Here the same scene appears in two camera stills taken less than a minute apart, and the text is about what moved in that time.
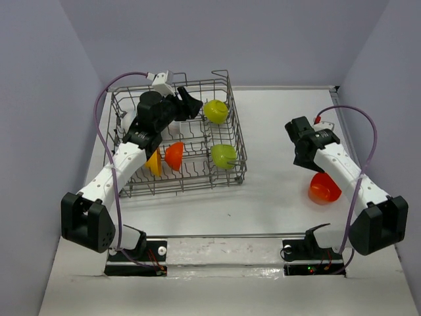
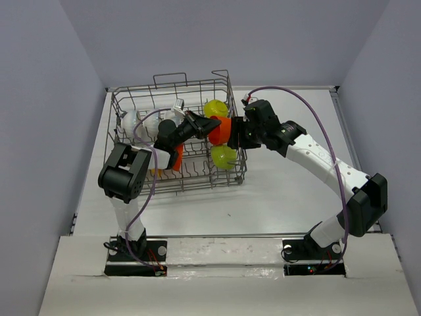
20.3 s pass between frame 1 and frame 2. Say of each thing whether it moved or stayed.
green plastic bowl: stayed
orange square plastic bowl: moved
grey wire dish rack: stayed
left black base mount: stayed
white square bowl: stayed
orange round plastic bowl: stayed
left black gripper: moved
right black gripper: moved
